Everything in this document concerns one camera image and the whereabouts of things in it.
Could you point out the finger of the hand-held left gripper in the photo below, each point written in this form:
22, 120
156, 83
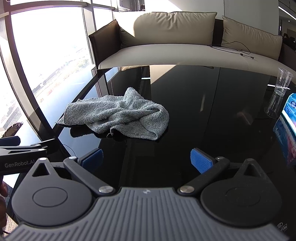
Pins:
44, 144

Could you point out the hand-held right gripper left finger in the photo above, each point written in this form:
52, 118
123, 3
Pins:
93, 159

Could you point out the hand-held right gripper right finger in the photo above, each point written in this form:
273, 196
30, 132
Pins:
200, 161

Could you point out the grey terry towel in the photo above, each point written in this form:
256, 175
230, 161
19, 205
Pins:
120, 114

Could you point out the person's left hand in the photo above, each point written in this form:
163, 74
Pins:
3, 188

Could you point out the blue tissue packet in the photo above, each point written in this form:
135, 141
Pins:
290, 109

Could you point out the brown and beige sofa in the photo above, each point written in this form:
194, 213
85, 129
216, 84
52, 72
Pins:
175, 55

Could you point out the clear plastic cups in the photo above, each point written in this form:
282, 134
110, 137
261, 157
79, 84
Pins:
283, 80

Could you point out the small beige back cushion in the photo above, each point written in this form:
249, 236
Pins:
252, 40

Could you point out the large beige back cushion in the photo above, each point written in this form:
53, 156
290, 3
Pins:
171, 27

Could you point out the dark window frame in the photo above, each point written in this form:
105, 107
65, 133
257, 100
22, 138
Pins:
87, 25

